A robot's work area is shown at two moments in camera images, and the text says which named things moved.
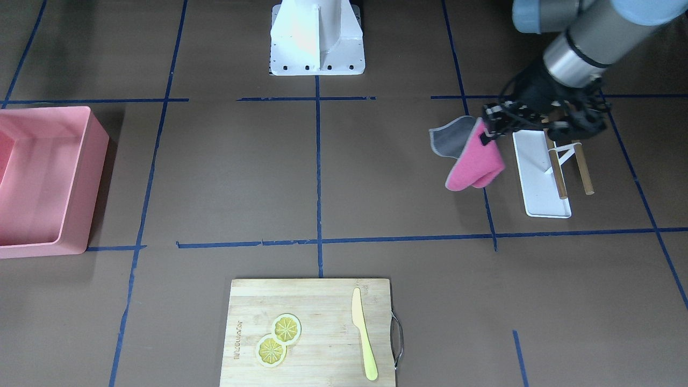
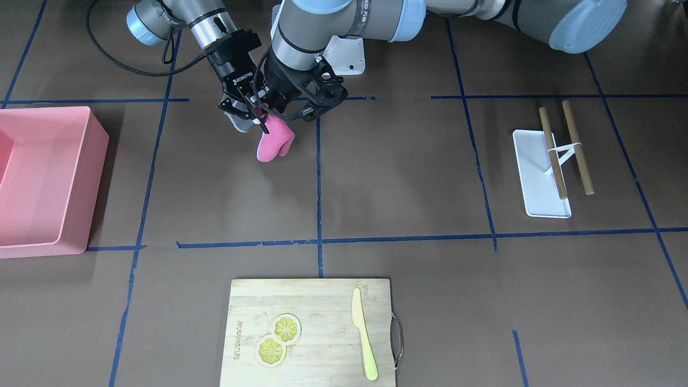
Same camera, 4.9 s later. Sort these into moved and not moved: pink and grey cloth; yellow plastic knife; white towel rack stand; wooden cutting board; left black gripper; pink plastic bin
Moved: left black gripper; pink and grey cloth
Not moved: white towel rack stand; yellow plastic knife; wooden cutting board; pink plastic bin
